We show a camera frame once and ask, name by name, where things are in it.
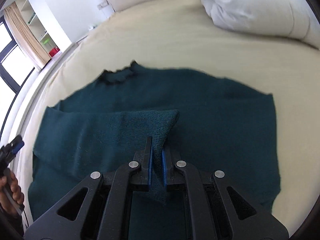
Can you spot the red box on shelf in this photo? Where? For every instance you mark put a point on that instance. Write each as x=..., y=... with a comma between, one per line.
x=54, y=51

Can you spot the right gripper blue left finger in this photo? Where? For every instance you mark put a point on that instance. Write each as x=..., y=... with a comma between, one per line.
x=142, y=179

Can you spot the dark green knit sweater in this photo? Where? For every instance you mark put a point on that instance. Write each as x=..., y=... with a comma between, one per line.
x=213, y=123

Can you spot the cream bed mattress sheet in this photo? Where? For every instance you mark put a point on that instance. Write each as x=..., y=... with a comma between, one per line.
x=179, y=34

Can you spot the black framed window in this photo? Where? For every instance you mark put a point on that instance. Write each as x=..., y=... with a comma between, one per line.
x=16, y=68

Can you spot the wall socket plate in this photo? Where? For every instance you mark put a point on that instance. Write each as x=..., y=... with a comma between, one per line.
x=102, y=5

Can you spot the beige curtain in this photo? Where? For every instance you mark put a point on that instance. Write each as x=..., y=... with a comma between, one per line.
x=25, y=39

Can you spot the white folded duvet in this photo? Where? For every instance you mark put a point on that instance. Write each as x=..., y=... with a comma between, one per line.
x=285, y=18

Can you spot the white open shelf unit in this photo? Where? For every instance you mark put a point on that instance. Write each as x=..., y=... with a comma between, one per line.
x=36, y=27

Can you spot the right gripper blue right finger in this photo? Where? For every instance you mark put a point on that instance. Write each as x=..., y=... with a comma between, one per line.
x=172, y=177

